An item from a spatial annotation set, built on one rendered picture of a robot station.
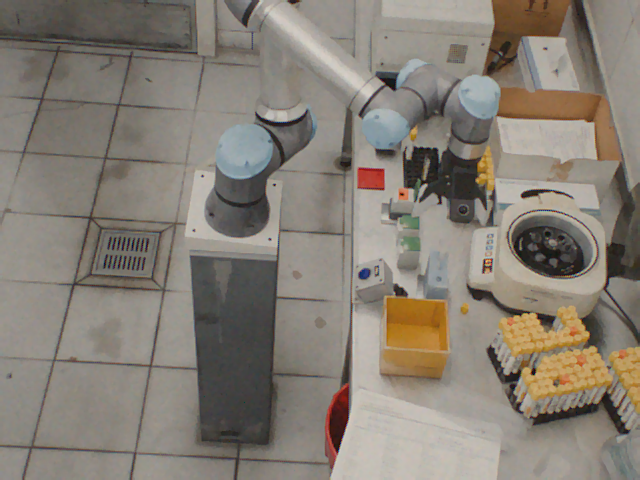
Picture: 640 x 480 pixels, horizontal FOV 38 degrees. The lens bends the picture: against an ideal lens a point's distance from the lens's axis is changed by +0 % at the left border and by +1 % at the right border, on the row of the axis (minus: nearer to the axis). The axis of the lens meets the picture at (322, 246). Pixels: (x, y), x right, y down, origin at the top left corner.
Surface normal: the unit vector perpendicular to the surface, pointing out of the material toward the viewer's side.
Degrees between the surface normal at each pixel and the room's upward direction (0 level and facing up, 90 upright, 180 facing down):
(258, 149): 6
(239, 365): 90
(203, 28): 90
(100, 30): 90
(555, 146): 1
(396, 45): 90
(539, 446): 0
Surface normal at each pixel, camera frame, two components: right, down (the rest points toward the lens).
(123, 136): 0.07, -0.64
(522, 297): -0.19, 0.74
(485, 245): -0.36, -0.66
